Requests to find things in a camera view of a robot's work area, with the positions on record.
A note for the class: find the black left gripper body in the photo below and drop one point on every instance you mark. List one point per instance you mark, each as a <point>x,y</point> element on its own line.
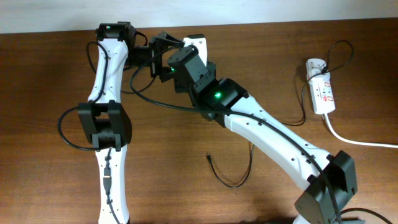
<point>147,55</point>

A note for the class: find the white power strip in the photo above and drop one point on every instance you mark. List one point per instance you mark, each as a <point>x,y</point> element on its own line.
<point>322,95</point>

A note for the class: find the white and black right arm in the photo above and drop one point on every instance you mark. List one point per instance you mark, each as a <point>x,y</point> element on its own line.
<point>329,182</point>

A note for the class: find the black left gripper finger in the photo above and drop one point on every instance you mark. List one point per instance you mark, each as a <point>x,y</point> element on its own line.
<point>166,74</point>
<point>166,40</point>

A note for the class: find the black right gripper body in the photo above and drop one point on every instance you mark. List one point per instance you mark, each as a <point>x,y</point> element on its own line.
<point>211,71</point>

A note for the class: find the white charger plug adapter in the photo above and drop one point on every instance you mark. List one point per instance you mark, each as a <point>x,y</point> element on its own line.
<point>314,67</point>

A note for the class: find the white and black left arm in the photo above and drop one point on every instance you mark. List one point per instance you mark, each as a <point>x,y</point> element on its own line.
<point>106,124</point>

